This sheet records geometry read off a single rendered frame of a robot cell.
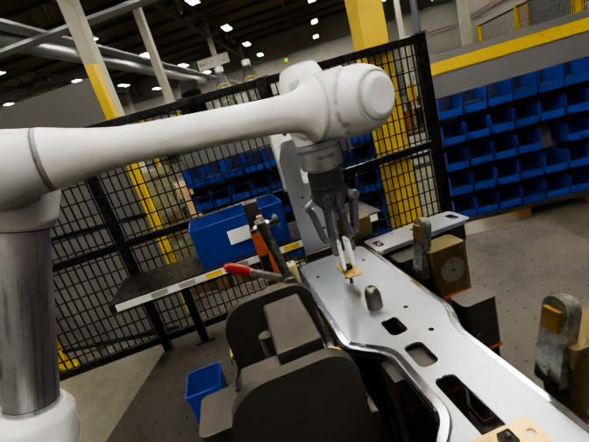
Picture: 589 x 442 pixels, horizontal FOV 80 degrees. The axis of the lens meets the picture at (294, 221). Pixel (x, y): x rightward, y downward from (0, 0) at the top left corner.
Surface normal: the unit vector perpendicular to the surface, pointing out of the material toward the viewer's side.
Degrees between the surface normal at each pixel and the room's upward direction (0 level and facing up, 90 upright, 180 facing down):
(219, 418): 0
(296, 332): 0
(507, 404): 0
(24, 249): 96
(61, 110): 90
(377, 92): 92
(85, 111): 90
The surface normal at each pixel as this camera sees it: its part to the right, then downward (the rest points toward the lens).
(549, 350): -0.97, 0.12
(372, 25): 0.22, 0.22
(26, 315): 0.64, 0.13
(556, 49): -0.07, 0.31
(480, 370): -0.27, -0.92
